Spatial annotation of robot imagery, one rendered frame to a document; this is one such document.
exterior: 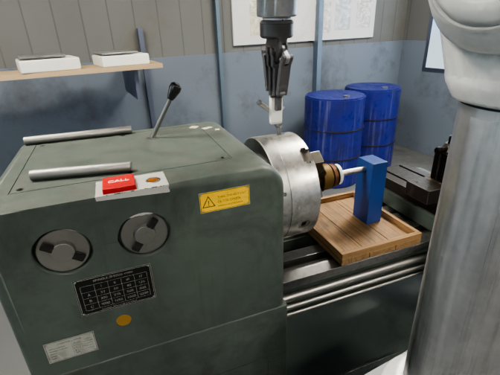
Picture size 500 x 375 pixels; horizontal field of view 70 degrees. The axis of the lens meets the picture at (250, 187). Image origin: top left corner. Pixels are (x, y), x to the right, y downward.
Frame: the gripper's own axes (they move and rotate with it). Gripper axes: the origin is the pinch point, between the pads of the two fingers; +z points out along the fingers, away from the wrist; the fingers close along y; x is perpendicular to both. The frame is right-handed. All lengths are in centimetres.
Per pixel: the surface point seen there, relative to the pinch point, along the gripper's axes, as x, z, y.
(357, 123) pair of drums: -173, 81, 192
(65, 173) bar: 48.9, 6.6, -3.8
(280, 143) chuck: -3.6, 11.2, 4.8
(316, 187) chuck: -9.6, 20.9, -5.8
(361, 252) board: -24, 44, -10
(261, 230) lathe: 11.0, 22.3, -17.0
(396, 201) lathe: -56, 45, 11
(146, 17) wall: -1, -14, 263
